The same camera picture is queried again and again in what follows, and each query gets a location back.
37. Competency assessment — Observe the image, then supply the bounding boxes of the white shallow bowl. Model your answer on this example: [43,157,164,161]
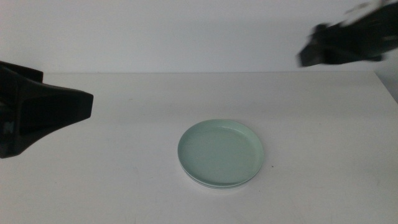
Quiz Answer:
[186,182,251,190]

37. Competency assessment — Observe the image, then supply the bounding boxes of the pale green shallow bowl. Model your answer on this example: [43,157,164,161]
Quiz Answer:
[177,118,265,187]

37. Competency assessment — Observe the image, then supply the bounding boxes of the pale grey-blue shallow bowl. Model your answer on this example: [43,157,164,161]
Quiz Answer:
[179,161,261,189]

